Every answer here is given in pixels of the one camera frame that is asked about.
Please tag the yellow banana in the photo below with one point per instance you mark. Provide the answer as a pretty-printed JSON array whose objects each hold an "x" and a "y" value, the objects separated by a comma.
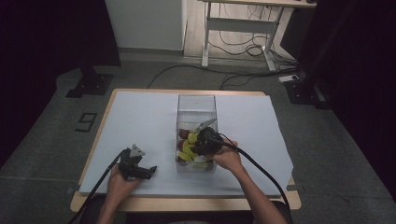
[{"x": 187, "y": 151}]

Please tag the clear plastic box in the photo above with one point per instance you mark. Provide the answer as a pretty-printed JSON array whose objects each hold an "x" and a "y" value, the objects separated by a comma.
[{"x": 196, "y": 109}]

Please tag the yellow-green fruit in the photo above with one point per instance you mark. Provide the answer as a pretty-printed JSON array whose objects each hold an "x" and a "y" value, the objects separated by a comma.
[{"x": 192, "y": 137}]

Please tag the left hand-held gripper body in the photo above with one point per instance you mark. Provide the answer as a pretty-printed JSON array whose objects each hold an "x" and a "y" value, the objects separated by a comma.
[{"x": 132, "y": 161}]

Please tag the white power strip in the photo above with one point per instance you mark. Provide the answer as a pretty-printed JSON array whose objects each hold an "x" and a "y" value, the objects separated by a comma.
[{"x": 288, "y": 78}]

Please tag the dark curtain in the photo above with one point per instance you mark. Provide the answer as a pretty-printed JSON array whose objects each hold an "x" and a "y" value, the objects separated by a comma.
[
  {"x": 46, "y": 46},
  {"x": 358, "y": 77}
]

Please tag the white metal desk frame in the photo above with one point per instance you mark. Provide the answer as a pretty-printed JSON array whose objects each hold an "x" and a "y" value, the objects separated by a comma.
[{"x": 239, "y": 25}]

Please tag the white cabinet panel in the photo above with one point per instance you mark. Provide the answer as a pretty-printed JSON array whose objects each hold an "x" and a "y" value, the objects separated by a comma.
[{"x": 144, "y": 23}]

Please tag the person's left hand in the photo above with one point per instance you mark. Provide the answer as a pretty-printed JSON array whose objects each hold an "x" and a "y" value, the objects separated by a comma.
[{"x": 120, "y": 185}]

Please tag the brown round fruit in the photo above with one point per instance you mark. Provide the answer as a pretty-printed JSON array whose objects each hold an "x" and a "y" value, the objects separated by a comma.
[
  {"x": 183, "y": 133},
  {"x": 181, "y": 144},
  {"x": 180, "y": 159}
]

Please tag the person's right hand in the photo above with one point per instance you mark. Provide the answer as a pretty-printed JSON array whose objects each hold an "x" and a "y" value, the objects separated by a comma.
[{"x": 227, "y": 157}]

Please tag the white table sheet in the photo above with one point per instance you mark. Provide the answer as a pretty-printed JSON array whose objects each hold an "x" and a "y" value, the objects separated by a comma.
[{"x": 146, "y": 130}]

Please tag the black stand base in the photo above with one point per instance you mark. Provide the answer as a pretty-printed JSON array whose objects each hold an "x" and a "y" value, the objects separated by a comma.
[
  {"x": 90, "y": 84},
  {"x": 306, "y": 90}
]

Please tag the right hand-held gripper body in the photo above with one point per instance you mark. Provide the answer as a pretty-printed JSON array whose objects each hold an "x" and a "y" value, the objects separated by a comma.
[{"x": 207, "y": 140}]

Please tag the wooden table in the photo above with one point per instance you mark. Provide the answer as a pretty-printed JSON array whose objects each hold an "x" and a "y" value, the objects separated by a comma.
[{"x": 186, "y": 203}]

